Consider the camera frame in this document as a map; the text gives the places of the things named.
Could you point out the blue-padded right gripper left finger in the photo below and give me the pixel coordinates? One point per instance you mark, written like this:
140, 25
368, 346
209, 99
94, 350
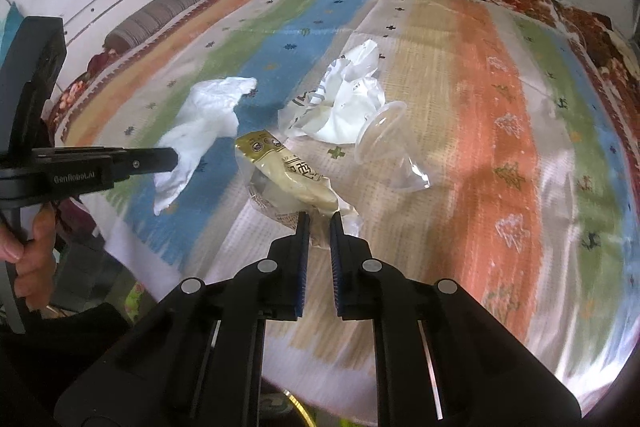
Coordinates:
301, 252

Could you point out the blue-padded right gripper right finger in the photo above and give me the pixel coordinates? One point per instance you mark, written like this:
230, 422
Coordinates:
337, 236

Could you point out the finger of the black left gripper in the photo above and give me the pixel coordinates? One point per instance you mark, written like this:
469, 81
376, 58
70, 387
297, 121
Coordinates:
126, 162

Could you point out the cream yellow snack wrapper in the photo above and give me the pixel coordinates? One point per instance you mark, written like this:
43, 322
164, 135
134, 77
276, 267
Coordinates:
282, 185

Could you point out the person's left hand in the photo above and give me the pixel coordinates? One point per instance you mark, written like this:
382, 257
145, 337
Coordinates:
34, 262

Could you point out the white tissue on mat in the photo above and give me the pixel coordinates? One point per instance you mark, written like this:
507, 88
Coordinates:
206, 115

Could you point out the clear plastic cup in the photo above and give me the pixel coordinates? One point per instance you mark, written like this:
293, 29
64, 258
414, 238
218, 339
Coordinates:
388, 144

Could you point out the grey ribbed pillow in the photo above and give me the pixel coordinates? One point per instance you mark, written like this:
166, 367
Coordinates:
144, 23

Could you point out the teal cloth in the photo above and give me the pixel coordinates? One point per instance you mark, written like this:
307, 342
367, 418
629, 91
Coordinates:
11, 20

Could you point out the white crumpled plastic bag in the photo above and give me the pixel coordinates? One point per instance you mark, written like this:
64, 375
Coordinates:
346, 98

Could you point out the colourful striped bed mat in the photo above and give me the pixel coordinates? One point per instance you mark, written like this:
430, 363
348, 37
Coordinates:
458, 138

